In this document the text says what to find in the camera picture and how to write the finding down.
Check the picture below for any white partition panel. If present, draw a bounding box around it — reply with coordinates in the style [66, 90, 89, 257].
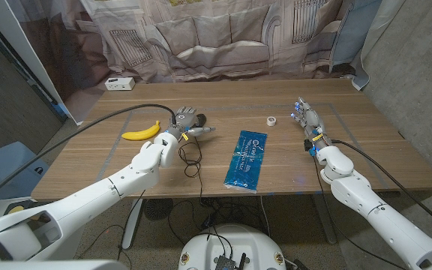
[0, 0, 82, 125]

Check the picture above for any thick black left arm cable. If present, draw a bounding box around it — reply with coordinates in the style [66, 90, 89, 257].
[0, 103, 178, 218]

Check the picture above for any black mouse cable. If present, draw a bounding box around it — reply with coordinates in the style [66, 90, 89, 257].
[177, 136, 205, 206]

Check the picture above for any grey table leg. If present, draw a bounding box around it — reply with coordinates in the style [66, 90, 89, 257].
[311, 193, 338, 245]

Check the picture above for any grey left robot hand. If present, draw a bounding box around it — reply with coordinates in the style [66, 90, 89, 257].
[165, 106, 217, 142]

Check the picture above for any black round floor fan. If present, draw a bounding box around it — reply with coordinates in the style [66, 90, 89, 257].
[143, 197, 175, 221]

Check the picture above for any black floor cable tangle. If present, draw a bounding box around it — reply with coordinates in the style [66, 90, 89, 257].
[166, 194, 273, 245]

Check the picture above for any blue plastic bin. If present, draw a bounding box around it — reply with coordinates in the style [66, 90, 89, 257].
[0, 141, 50, 200]

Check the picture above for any white power strip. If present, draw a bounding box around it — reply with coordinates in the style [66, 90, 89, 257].
[104, 76, 136, 92]

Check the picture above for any yellow toy banana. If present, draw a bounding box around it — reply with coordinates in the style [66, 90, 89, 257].
[121, 120, 161, 142]

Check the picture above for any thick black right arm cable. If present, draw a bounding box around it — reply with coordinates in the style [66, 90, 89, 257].
[330, 139, 432, 238]

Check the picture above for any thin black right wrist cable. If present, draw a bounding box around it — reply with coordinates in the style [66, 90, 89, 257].
[312, 154, 407, 270]

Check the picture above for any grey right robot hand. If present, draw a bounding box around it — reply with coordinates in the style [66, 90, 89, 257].
[289, 96, 330, 149]

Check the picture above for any white table leg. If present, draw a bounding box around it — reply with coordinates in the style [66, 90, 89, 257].
[121, 198, 144, 250]

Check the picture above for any blue gel ice pack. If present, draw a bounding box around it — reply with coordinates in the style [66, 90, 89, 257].
[223, 129, 269, 194]

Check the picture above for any black yellow foot pedal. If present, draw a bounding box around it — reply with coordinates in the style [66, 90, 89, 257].
[1, 200, 58, 218]

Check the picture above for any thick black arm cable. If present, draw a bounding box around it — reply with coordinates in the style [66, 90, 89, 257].
[330, 139, 432, 238]
[0, 103, 178, 218]

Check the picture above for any white robot torso base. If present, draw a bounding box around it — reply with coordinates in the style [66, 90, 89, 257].
[178, 223, 287, 270]

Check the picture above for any printed sofa backdrop curtain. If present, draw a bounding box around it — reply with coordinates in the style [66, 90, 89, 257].
[4, 0, 407, 125]

